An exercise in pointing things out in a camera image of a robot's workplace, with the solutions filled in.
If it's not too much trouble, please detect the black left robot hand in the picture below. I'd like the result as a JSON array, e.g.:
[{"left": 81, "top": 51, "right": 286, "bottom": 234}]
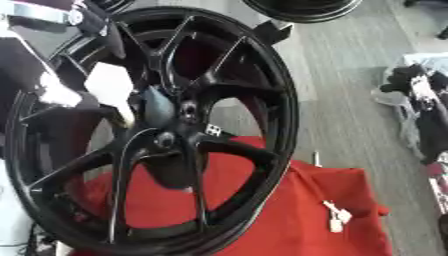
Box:
[{"left": 0, "top": 6, "right": 128, "bottom": 113}]

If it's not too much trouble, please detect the black spoked wheel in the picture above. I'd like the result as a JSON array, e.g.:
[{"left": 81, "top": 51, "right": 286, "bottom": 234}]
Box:
[{"left": 1, "top": 5, "right": 303, "bottom": 256}]

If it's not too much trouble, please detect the black wheel stand block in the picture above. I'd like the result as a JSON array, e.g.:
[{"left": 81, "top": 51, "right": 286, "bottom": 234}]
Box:
[{"left": 252, "top": 19, "right": 294, "bottom": 47}]

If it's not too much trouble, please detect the black round wheel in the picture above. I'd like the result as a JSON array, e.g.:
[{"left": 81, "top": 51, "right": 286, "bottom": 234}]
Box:
[{"left": 239, "top": 0, "right": 364, "bottom": 24}]

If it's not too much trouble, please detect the thin white post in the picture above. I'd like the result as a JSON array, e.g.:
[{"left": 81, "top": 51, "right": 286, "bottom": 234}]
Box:
[{"left": 311, "top": 150, "right": 324, "bottom": 168}]

